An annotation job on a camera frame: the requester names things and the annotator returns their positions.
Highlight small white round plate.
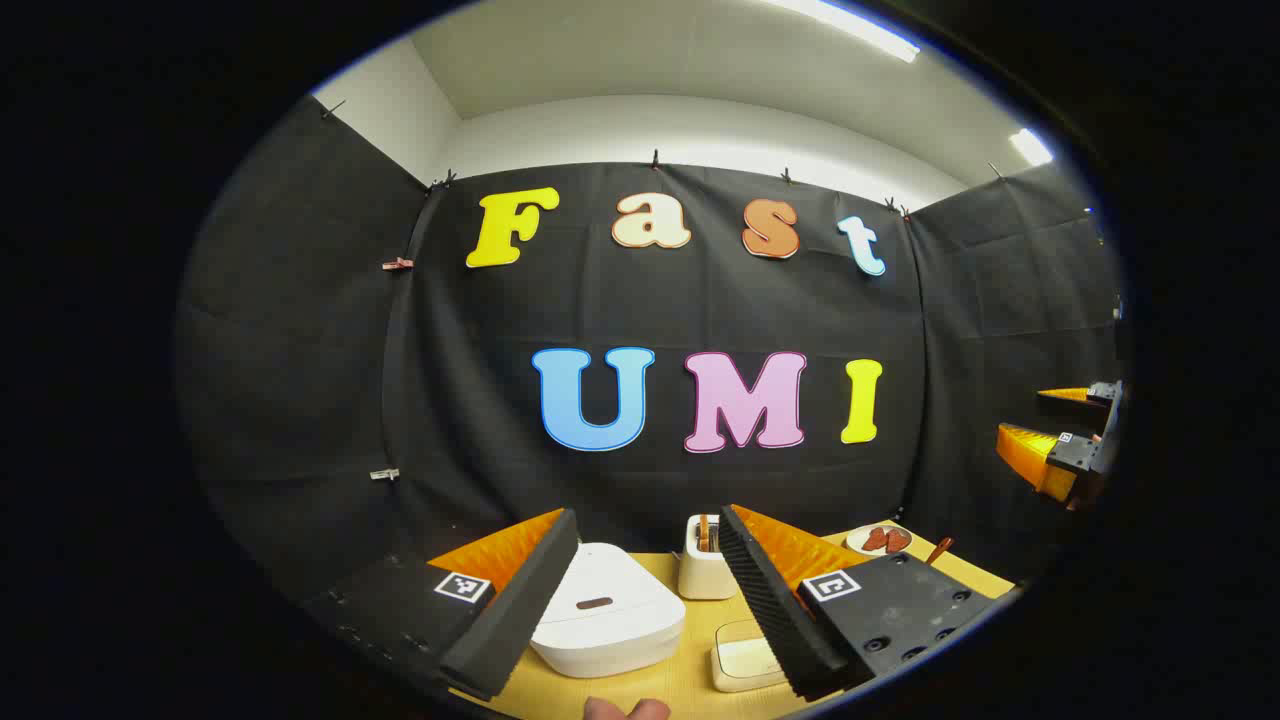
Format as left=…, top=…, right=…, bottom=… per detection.
left=846, top=524, right=914, bottom=557

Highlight white square rice dish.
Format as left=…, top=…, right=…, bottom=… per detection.
left=711, top=620, right=791, bottom=693

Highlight black backdrop cloth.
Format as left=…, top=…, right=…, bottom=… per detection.
left=175, top=95, right=1131, bottom=601

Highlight long ceiling light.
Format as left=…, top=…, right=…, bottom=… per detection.
left=780, top=0, right=921, bottom=63

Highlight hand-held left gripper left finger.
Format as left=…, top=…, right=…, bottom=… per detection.
left=300, top=507, right=582, bottom=701

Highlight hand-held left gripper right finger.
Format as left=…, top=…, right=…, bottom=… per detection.
left=717, top=503, right=1021, bottom=703

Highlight white rice cooker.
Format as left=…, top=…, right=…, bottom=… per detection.
left=530, top=543, right=688, bottom=679

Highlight white toaster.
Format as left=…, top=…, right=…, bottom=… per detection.
left=678, top=514, right=742, bottom=601

